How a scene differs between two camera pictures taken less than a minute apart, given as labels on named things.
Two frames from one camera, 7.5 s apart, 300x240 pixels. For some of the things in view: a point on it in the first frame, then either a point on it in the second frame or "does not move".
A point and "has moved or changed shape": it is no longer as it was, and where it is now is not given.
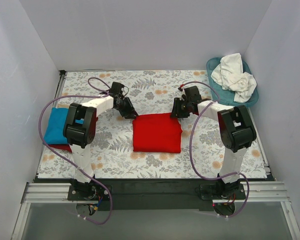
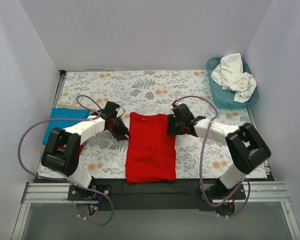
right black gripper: x=179 y=109 -> x=172 y=125
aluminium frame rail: x=36 y=192 does not move
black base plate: x=153 y=194 does not move
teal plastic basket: x=224 y=96 does not move
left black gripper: x=126 y=108 -> x=120 y=129
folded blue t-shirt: x=58 y=123 does not move
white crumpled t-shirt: x=230 y=73 does not move
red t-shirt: x=156 y=133 has moved or changed shape
